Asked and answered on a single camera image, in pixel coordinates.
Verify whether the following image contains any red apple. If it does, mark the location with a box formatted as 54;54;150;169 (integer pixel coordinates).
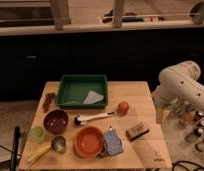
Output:
117;101;129;116

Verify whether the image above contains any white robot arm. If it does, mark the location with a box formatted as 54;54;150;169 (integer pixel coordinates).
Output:
154;61;204;113

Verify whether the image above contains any small green cup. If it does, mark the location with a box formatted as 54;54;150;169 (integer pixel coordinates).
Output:
29;127;45;143

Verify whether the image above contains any grey cloth in tray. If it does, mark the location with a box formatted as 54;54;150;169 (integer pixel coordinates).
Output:
83;90;104;104

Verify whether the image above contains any green plastic tray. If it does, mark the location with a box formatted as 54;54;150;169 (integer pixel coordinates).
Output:
55;75;108;109

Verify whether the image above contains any bunch of red grapes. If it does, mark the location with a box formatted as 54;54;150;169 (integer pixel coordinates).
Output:
42;92;56;113

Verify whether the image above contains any orange bowl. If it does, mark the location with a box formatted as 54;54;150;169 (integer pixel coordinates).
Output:
74;126;104;158

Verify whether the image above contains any dark red bowl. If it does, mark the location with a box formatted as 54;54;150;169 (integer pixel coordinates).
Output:
43;110;68;135

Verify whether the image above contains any blue grey sponge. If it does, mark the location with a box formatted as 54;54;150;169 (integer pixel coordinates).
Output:
104;127;124;156

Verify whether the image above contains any black pole at left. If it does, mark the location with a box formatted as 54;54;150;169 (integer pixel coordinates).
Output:
10;126;21;171

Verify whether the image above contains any white handled brush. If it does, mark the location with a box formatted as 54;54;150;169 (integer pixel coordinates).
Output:
74;112;115;126

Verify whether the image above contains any metal cup yellow handle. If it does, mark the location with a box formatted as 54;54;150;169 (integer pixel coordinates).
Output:
27;136;67;164

